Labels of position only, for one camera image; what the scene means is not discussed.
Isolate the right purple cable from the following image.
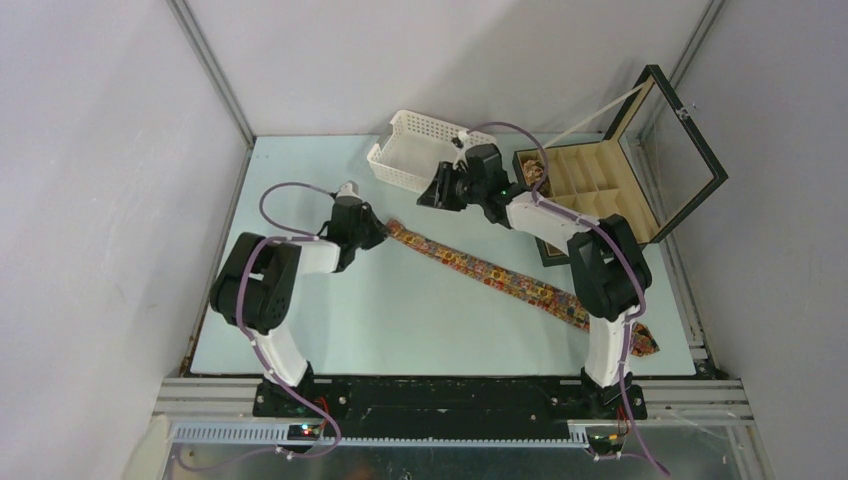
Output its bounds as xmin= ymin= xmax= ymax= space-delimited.
xmin=457 ymin=121 xmax=672 ymax=478

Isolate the rolled tie far compartment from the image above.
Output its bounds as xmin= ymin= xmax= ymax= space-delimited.
xmin=519 ymin=157 xmax=552 ymax=198

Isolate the white perforated plastic basket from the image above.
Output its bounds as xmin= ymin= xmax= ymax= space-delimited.
xmin=366 ymin=110 xmax=497 ymax=193

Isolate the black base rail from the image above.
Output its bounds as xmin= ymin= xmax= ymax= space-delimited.
xmin=252 ymin=374 xmax=648 ymax=441

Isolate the black compartment tie box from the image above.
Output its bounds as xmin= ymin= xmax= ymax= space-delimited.
xmin=512 ymin=64 xmax=728 ymax=245

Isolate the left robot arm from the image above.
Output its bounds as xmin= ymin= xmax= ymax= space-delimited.
xmin=209 ymin=199 xmax=389 ymax=417

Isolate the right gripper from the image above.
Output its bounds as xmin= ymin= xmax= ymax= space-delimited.
xmin=417 ymin=162 xmax=486 ymax=213

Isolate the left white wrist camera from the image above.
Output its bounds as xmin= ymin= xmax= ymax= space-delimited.
xmin=335 ymin=181 xmax=363 ymax=205

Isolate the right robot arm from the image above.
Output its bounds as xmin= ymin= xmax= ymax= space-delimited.
xmin=417 ymin=144 xmax=652 ymax=418

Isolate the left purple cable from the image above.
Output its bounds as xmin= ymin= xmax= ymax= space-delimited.
xmin=173 ymin=182 xmax=346 ymax=473

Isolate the purple cable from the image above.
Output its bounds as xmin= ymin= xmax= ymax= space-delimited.
xmin=173 ymin=182 xmax=346 ymax=473
xmin=457 ymin=121 xmax=672 ymax=478

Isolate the colourful patterned tie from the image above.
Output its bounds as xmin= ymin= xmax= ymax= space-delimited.
xmin=385 ymin=218 xmax=661 ymax=359

